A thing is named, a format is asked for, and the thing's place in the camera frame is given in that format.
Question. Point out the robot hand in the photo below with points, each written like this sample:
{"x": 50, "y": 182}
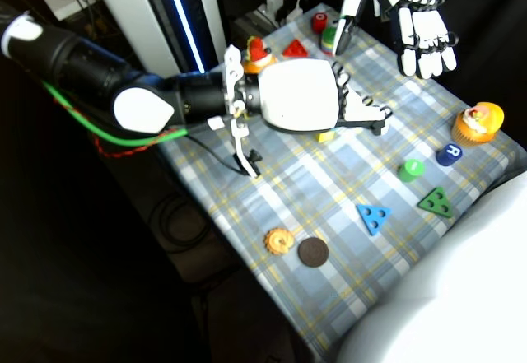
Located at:
{"x": 424, "y": 25}
{"x": 296, "y": 95}

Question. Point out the red triangle block with holes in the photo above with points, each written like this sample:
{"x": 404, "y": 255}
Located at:
{"x": 295, "y": 49}

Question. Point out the yellow cube block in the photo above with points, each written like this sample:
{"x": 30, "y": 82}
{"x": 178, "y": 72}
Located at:
{"x": 325, "y": 136}

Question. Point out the red santa toy cupcake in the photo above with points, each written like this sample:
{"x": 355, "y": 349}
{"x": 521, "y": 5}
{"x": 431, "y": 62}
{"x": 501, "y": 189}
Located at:
{"x": 257, "y": 52}

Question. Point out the red cylinder block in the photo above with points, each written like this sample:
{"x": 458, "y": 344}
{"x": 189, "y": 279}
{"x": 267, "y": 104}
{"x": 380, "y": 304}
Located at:
{"x": 319, "y": 23}

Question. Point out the blue plaid tablecloth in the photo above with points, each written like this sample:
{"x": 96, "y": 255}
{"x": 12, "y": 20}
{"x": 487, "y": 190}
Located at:
{"x": 313, "y": 190}

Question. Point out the blue cylinder block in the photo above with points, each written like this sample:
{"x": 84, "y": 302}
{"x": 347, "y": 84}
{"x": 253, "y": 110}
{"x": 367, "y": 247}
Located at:
{"x": 449, "y": 155}

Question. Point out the green cylinder block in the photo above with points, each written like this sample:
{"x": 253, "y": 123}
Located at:
{"x": 411, "y": 171}

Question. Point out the blue triangle block with holes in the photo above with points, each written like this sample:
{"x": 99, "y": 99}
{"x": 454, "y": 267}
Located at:
{"x": 376, "y": 218}

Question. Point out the yellow toy biscuit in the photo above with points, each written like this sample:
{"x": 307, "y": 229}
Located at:
{"x": 279, "y": 241}

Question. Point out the brown chocolate toy cookie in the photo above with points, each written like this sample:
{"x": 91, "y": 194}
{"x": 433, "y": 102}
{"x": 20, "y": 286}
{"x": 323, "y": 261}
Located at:
{"x": 313, "y": 252}

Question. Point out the green triangle block with holes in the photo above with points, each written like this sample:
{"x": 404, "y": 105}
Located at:
{"x": 423, "y": 205}

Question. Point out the white robot body column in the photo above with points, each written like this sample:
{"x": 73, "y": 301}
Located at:
{"x": 123, "y": 9}

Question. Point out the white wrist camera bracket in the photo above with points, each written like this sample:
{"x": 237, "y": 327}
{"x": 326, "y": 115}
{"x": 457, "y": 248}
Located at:
{"x": 232, "y": 66}

